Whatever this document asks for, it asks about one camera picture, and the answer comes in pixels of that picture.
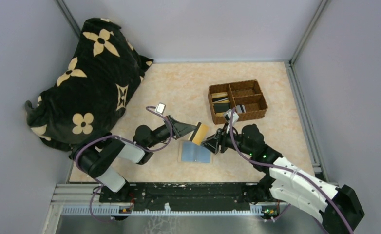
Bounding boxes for black floral blanket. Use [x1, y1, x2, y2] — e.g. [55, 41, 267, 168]
[25, 18, 153, 152]

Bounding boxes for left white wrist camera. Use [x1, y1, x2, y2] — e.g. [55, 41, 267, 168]
[154, 102, 166, 115]

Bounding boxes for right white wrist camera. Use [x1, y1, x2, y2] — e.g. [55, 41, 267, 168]
[222, 109, 239, 124]

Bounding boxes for cards in basket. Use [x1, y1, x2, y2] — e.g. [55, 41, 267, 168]
[211, 92, 231, 116]

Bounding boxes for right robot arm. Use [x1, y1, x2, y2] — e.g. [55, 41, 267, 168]
[201, 124, 365, 234]

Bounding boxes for aluminium frame rail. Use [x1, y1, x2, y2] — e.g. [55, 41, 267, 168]
[286, 0, 342, 186]

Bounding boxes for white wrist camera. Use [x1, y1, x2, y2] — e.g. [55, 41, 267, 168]
[154, 102, 166, 115]
[222, 109, 239, 124]

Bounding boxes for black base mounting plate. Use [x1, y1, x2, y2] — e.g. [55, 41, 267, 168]
[99, 182, 285, 216]

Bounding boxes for brown woven divided basket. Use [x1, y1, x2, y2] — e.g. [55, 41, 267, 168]
[208, 80, 268, 125]

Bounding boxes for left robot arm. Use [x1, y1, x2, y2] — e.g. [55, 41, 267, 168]
[69, 115, 202, 193]

